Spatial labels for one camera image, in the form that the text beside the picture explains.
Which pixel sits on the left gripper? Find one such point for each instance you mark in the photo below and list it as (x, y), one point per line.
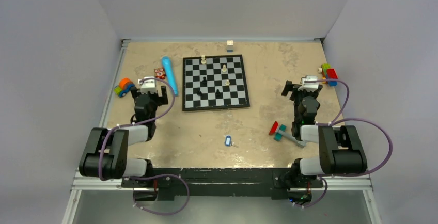
(159, 100)

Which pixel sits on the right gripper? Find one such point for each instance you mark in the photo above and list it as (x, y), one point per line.
(290, 86)

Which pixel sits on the blue key tag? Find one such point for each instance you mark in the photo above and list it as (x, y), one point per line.
(228, 141)

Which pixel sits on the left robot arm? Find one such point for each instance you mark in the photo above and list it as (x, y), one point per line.
(106, 153)

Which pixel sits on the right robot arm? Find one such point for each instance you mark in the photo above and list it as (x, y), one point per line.
(340, 148)

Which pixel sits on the orange blue toy car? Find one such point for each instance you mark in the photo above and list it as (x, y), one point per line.
(123, 87)

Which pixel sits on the red owl toy block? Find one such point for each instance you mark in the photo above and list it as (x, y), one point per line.
(159, 73)

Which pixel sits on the colourful brick toy truck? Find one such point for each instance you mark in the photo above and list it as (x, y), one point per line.
(327, 71)

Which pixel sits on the red teal toy hammer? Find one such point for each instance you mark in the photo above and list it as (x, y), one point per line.
(278, 131)

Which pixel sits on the blue toy microphone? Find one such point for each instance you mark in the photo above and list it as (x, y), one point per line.
(167, 65)

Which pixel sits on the black white chessboard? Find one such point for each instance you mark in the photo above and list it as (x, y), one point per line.
(233, 96)

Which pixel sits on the small wooden cube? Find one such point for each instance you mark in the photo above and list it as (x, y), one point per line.
(229, 44)

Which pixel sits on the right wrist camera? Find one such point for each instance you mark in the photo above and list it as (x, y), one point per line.
(309, 81)

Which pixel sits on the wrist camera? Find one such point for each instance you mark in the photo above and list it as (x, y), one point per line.
(147, 84)
(309, 81)

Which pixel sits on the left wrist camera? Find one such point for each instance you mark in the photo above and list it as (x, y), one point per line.
(147, 84)

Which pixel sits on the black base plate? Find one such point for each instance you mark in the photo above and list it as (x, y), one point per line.
(276, 183)

